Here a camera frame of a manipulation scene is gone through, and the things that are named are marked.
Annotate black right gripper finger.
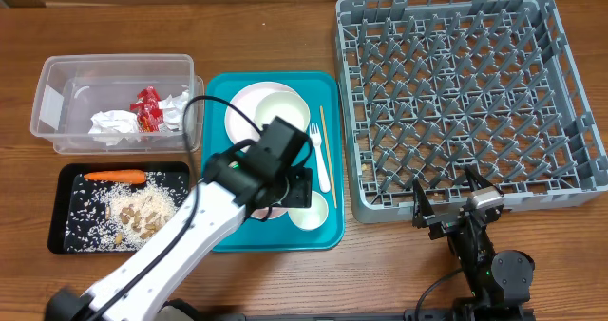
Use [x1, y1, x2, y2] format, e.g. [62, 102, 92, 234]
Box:
[412, 179, 435, 228]
[465, 165, 493, 191]

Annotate white small cup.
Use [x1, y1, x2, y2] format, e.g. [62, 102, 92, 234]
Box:
[288, 191, 329, 231]

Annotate bowl with food scraps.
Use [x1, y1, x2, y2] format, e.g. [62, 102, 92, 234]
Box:
[251, 207, 288, 220]

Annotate white napkin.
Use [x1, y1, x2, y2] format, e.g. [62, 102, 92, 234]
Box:
[158, 90, 190, 132]

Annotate red snack wrapper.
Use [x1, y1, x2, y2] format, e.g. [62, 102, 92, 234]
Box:
[129, 86, 163, 132]

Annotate orange carrot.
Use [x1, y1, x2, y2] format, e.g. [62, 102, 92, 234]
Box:
[84, 170, 146, 184]

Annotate white tissue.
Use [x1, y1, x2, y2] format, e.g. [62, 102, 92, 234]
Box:
[88, 110, 141, 146]

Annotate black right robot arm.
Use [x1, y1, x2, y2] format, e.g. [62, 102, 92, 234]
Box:
[404, 166, 535, 321]

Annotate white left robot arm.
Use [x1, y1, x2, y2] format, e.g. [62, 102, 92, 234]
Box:
[45, 117, 312, 320]

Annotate white plastic fork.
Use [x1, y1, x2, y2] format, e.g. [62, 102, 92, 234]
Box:
[309, 123, 331, 193]

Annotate teal plastic tray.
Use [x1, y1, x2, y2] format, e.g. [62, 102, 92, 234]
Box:
[206, 71, 345, 253]

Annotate pink plate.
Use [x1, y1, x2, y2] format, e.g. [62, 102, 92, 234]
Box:
[224, 82, 297, 143]

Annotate wooden chopstick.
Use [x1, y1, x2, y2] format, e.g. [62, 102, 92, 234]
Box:
[319, 105, 338, 210]

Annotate cream bowl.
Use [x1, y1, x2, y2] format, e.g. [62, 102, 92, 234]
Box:
[254, 91, 311, 131]

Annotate grey dish rack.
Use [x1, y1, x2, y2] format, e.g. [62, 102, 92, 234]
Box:
[335, 0, 607, 223]

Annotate black tray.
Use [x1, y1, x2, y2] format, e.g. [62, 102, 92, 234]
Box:
[47, 161, 190, 255]

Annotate spilled rice and peanuts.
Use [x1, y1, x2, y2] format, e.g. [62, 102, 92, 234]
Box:
[63, 171, 189, 253]

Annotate clear plastic bin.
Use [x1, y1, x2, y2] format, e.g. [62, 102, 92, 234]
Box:
[30, 54, 204, 155]

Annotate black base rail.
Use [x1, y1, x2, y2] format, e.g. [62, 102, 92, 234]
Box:
[199, 309, 455, 321]

